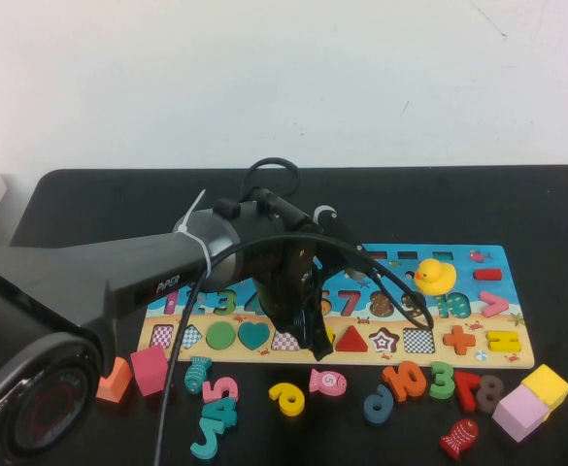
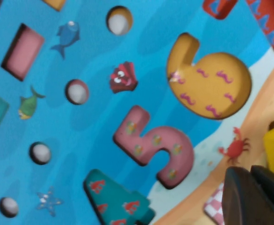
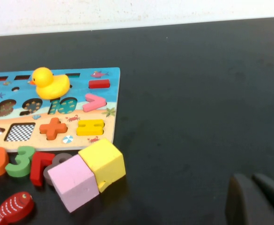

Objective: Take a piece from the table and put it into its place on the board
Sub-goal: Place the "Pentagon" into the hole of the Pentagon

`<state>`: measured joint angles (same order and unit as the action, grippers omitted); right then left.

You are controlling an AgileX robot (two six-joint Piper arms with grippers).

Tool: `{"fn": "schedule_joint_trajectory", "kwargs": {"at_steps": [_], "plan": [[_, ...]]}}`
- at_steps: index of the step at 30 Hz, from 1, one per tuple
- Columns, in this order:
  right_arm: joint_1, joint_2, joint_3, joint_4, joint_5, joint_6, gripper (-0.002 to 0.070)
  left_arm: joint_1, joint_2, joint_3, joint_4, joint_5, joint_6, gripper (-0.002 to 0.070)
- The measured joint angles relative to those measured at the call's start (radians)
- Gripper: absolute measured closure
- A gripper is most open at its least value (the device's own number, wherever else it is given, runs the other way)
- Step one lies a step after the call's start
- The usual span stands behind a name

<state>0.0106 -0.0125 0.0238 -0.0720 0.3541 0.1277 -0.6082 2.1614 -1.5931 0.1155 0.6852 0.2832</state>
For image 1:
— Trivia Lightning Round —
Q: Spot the pink wooden fish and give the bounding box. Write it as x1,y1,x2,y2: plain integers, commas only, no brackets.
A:
309,367,349,395

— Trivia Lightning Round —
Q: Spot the pink number five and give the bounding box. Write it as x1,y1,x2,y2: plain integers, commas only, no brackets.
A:
202,376,241,404

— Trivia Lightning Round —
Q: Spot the teal number four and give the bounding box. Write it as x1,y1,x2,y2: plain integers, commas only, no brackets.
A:
209,396,240,429

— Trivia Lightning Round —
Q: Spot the teal hook-shaped number piece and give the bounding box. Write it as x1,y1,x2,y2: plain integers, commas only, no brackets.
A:
190,420,226,461

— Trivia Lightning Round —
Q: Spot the teal wooden fish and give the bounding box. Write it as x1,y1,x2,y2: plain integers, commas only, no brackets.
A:
184,356,213,394

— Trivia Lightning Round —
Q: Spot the light pink cube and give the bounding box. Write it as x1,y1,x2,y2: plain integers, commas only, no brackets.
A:
491,385,550,443

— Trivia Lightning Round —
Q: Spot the magenta cube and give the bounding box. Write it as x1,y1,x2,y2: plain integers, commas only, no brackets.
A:
129,344,173,398

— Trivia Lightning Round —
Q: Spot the white zip tie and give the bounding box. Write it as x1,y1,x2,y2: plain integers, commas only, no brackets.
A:
172,188,213,281

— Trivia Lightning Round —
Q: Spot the yellow number six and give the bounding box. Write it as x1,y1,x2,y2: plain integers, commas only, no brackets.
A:
268,382,308,417

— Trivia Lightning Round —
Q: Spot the orange plus sign piece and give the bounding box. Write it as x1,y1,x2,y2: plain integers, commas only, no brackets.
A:
442,323,477,354

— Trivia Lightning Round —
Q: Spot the red wooden fish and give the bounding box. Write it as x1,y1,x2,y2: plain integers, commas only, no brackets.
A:
439,417,481,460

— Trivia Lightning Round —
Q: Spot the red triangle piece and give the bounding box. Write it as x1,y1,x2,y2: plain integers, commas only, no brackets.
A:
335,324,371,352

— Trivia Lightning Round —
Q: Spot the red number seven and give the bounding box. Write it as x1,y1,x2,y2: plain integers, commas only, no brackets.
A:
452,371,484,413

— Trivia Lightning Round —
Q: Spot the orange number ten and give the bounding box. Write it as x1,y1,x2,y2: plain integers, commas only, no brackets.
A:
381,358,429,402

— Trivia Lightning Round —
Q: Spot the pink greater-than sign piece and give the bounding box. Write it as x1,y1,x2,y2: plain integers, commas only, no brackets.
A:
480,290,511,317

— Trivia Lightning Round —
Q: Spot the teal heart piece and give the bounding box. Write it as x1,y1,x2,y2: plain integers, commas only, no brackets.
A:
237,321,272,350

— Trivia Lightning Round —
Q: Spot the yellow equals sign piece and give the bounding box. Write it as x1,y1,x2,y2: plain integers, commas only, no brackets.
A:
486,330,522,352

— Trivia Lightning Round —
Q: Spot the brown number eight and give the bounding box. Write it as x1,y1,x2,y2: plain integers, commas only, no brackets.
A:
475,376,506,414

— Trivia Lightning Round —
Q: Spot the blue wooden number puzzle board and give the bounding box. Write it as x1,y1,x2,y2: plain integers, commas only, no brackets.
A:
137,245,536,370

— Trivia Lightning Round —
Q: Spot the green number three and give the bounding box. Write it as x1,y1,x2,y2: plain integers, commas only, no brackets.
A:
428,360,456,399

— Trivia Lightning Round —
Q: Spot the yellow cube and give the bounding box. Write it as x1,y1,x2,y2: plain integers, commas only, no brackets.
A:
520,363,568,421

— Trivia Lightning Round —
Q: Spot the orange cube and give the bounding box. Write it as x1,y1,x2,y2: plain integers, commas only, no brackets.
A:
95,356,133,404

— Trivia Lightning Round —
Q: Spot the dark blue number nine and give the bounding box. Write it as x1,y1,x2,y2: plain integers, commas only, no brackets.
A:
363,384,395,426

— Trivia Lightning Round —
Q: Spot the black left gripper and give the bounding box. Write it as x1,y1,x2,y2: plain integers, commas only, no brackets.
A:
252,240,336,363

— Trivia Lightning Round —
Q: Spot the yellow rubber duck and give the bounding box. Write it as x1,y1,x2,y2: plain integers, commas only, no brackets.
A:
413,257,458,296

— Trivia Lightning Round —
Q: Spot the green circle piece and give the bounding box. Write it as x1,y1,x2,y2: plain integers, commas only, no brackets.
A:
206,320,239,350

